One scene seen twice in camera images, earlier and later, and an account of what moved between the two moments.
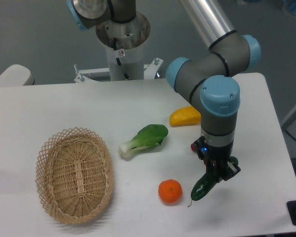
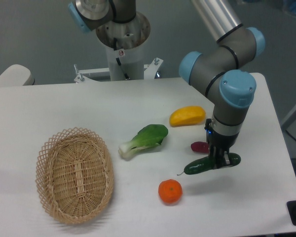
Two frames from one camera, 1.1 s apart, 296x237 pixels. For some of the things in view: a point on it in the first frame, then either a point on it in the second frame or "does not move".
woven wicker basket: [75, 175] does not move
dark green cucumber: [207, 182] → [205, 163]
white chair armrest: [15, 75] does not move
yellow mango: [185, 116] does not move
